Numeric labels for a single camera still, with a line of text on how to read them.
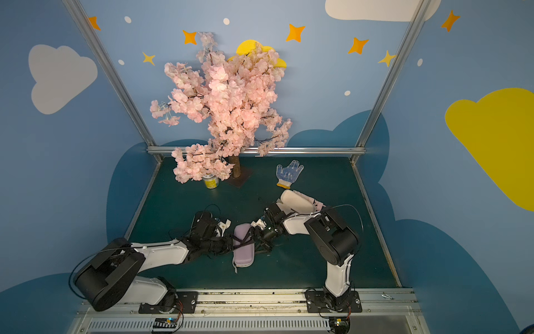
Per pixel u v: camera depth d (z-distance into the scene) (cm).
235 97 59
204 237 70
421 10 69
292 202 101
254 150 101
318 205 98
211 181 104
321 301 75
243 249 83
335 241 50
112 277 43
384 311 74
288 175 115
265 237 80
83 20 71
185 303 75
